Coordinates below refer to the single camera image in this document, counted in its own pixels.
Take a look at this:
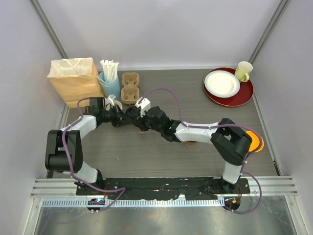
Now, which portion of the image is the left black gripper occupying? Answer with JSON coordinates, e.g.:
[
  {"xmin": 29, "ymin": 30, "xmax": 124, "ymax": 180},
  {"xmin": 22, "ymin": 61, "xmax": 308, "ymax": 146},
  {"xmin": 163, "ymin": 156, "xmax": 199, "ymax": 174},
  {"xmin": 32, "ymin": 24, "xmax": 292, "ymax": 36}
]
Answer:
[{"xmin": 100, "ymin": 104, "xmax": 134, "ymax": 128}]

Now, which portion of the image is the brown paper cup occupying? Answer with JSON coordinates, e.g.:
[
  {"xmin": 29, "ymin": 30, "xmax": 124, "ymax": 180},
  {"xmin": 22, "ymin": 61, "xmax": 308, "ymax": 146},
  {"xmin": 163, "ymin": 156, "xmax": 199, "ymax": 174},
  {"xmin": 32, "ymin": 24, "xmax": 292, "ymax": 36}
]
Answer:
[
  {"xmin": 137, "ymin": 128, "xmax": 146, "ymax": 133},
  {"xmin": 185, "ymin": 141, "xmax": 197, "ymax": 146}
]

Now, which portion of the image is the brown paper bag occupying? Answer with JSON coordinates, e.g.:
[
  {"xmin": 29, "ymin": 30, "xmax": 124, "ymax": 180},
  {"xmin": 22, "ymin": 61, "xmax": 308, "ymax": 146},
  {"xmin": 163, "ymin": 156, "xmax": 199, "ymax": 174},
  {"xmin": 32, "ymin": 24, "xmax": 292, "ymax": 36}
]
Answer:
[{"xmin": 47, "ymin": 57, "xmax": 104, "ymax": 108}]

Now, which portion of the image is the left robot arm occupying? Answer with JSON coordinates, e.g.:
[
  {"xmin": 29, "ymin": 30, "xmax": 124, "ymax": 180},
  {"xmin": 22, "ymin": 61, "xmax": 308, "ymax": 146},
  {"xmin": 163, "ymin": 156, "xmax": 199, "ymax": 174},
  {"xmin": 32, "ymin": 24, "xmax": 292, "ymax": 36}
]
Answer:
[{"xmin": 45, "ymin": 97, "xmax": 133, "ymax": 195}]

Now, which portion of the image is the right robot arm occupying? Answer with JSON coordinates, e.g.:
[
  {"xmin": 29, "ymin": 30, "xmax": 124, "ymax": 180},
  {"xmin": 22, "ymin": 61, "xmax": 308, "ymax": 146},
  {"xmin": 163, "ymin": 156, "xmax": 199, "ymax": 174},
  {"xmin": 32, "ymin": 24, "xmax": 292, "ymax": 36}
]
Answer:
[{"xmin": 135, "ymin": 106, "xmax": 252, "ymax": 193}]

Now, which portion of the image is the stack of black lids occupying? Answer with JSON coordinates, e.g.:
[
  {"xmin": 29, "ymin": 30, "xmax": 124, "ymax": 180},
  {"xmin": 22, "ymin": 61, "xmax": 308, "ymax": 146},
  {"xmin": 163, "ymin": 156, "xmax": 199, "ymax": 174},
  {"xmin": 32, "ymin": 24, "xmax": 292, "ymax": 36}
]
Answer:
[{"xmin": 125, "ymin": 106, "xmax": 140, "ymax": 121}]

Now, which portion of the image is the stack of paper cups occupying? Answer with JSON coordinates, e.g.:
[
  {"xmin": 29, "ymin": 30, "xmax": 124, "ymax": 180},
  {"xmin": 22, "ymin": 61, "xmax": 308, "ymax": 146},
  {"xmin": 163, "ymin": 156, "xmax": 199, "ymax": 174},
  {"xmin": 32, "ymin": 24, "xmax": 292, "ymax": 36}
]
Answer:
[{"xmin": 106, "ymin": 100, "xmax": 123, "ymax": 127}]

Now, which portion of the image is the cardboard cup carrier stack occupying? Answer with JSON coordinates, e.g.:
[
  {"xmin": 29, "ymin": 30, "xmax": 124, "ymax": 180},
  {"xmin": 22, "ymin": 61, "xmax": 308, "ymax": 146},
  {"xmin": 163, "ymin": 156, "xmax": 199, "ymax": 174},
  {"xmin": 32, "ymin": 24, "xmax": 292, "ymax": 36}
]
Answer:
[{"xmin": 121, "ymin": 72, "xmax": 140, "ymax": 104}]

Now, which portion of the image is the light blue straw holder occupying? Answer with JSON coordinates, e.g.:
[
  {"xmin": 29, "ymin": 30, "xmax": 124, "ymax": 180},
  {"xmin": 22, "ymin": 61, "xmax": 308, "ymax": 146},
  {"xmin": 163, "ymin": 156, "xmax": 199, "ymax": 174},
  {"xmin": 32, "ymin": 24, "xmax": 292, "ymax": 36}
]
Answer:
[{"xmin": 98, "ymin": 72, "xmax": 121, "ymax": 100}]

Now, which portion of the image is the white paper plate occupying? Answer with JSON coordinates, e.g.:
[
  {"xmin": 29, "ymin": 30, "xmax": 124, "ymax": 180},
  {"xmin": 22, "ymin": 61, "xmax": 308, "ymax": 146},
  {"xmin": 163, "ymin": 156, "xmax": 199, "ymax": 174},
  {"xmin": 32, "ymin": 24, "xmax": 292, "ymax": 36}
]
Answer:
[{"xmin": 204, "ymin": 70, "xmax": 240, "ymax": 98}]

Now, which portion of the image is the red round tray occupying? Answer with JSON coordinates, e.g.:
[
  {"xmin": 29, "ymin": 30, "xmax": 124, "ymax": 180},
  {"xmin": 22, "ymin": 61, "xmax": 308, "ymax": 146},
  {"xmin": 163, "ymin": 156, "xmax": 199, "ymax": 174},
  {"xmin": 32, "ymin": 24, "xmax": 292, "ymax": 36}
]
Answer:
[{"xmin": 202, "ymin": 67, "xmax": 254, "ymax": 107}]

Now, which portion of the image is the pale yellow mug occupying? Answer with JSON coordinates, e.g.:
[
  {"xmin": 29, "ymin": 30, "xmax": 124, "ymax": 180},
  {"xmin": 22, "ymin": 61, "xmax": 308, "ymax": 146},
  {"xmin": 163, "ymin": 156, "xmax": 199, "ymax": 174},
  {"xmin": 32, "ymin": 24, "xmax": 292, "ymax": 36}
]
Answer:
[{"xmin": 234, "ymin": 61, "xmax": 253, "ymax": 82}]

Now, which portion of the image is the orange bowl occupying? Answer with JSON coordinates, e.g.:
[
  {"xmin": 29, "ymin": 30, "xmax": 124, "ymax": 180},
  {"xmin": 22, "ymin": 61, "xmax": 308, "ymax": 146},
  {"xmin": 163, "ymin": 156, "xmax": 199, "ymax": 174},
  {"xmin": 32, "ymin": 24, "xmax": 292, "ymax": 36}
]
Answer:
[{"xmin": 246, "ymin": 131, "xmax": 264, "ymax": 153}]

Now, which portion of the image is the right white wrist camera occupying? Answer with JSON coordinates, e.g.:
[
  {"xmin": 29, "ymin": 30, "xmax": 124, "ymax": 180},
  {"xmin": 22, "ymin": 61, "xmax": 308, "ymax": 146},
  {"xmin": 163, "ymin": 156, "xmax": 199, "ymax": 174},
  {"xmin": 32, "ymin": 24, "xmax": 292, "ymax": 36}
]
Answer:
[{"xmin": 135, "ymin": 97, "xmax": 151, "ymax": 117}]

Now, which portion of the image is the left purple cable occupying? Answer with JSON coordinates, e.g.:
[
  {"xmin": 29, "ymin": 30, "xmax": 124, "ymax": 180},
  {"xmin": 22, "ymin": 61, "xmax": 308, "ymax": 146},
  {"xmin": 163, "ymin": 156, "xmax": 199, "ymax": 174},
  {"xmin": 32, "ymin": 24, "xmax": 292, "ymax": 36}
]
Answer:
[{"xmin": 62, "ymin": 97, "xmax": 127, "ymax": 212}]

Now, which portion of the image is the purple cable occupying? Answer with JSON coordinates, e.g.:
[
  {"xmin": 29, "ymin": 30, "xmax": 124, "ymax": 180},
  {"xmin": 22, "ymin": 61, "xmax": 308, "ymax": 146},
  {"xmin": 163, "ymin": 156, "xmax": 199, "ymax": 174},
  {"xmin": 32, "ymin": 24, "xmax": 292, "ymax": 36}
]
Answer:
[
  {"xmin": 62, "ymin": 97, "xmax": 127, "ymax": 212},
  {"xmin": 140, "ymin": 88, "xmax": 263, "ymax": 216}
]

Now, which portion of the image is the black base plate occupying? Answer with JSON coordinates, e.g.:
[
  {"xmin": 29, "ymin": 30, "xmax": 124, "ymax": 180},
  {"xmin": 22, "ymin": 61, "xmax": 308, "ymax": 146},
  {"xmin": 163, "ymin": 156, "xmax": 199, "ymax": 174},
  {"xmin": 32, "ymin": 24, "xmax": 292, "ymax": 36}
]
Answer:
[{"xmin": 75, "ymin": 176, "xmax": 251, "ymax": 200}]

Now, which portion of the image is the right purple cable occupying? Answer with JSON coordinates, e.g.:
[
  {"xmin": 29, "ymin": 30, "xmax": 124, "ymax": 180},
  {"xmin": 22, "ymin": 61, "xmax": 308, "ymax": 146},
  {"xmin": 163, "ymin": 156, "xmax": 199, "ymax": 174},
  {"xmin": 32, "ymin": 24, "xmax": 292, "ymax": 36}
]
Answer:
[{"xmin": 140, "ymin": 88, "xmax": 263, "ymax": 216}]

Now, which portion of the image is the aluminium frame rail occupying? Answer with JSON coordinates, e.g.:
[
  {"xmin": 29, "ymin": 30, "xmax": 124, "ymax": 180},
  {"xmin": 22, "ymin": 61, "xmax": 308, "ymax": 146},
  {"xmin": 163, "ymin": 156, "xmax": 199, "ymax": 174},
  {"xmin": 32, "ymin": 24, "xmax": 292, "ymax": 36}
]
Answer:
[{"xmin": 31, "ymin": 176, "xmax": 297, "ymax": 211}]

